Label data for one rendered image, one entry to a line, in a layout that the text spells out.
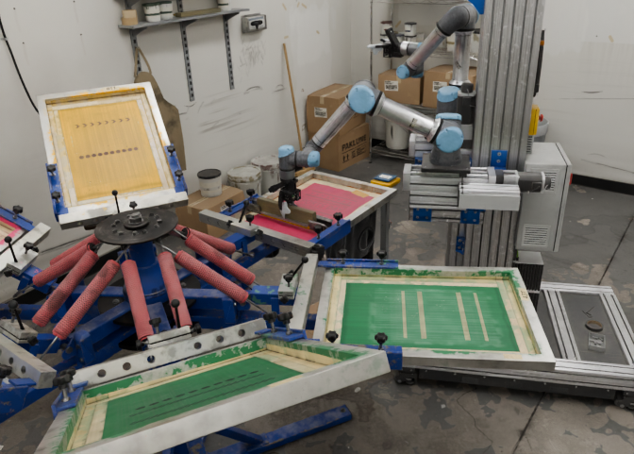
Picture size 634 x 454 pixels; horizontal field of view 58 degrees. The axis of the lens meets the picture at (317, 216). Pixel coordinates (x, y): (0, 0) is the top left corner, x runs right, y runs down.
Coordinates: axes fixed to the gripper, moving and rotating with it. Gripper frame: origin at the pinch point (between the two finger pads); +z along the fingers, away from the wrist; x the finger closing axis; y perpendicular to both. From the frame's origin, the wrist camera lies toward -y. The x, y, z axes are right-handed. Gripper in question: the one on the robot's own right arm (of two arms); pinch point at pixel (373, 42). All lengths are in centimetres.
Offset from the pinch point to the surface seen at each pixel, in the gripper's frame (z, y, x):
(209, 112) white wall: 187, 79, 20
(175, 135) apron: 181, 80, -25
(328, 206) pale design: -21, 61, -86
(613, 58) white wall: -82, 81, 255
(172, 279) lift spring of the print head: -45, 21, -202
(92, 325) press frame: -20, 36, -223
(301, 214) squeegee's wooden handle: -27, 49, -114
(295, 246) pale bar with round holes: -43, 48, -138
